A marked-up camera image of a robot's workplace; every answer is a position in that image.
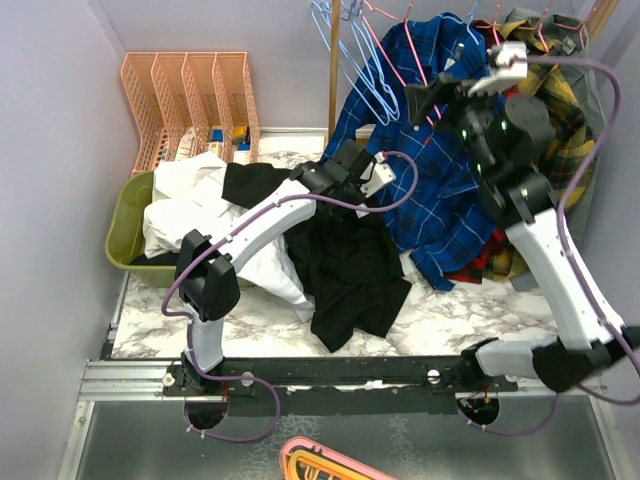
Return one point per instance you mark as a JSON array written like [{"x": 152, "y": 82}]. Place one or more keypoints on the pink orange object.
[{"x": 303, "y": 458}]

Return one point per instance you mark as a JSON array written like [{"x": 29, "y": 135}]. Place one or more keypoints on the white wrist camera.
[
  {"x": 507, "y": 67},
  {"x": 375, "y": 177}
]

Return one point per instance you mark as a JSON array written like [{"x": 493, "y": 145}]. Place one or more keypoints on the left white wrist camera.
[{"x": 375, "y": 177}]

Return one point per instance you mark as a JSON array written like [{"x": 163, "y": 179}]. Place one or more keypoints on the black shirt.
[{"x": 340, "y": 270}]

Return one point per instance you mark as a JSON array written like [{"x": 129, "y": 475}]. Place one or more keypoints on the blue wire hanger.
[
  {"x": 362, "y": 63},
  {"x": 455, "y": 50}
]

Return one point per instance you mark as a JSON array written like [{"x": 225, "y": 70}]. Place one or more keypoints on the yellow plaid shirt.
[{"x": 570, "y": 140}]

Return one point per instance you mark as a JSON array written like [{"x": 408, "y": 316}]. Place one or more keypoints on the blue plaid shirt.
[{"x": 443, "y": 225}]

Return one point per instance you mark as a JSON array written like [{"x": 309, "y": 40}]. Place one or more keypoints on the yellow black item in organizer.
[{"x": 240, "y": 135}]

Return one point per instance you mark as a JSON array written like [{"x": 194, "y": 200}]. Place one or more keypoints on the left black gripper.
[{"x": 359, "y": 195}]

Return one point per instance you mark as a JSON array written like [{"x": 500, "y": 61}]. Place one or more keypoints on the pink wire hanger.
[{"x": 411, "y": 49}]

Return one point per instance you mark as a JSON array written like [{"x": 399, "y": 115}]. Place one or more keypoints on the green plastic basket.
[{"x": 125, "y": 242}]

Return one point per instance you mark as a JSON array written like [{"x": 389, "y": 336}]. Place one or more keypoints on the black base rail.
[{"x": 326, "y": 386}]

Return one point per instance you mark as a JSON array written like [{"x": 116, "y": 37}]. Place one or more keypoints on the aluminium frame rail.
[{"x": 126, "y": 428}]

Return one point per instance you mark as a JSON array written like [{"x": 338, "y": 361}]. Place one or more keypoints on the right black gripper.
[{"x": 422, "y": 98}]

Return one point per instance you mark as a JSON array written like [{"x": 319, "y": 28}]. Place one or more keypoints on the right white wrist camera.
[{"x": 507, "y": 67}]

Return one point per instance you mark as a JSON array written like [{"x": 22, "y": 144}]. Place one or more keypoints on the pink perforated file organizer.
[{"x": 173, "y": 93}]

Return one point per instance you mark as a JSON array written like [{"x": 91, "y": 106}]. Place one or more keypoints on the wooden clothes rack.
[{"x": 334, "y": 75}]

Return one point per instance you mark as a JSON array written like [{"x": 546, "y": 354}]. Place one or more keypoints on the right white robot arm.
[{"x": 521, "y": 202}]

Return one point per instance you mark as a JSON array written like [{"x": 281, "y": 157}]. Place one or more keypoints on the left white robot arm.
[{"x": 207, "y": 266}]

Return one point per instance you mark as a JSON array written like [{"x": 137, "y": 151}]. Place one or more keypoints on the grey shirt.
[{"x": 590, "y": 100}]

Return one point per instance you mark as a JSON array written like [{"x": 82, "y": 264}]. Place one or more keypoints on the red plaid shirt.
[{"x": 497, "y": 242}]

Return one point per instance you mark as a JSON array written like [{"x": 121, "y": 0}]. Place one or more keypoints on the white shirt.
[{"x": 206, "y": 194}]

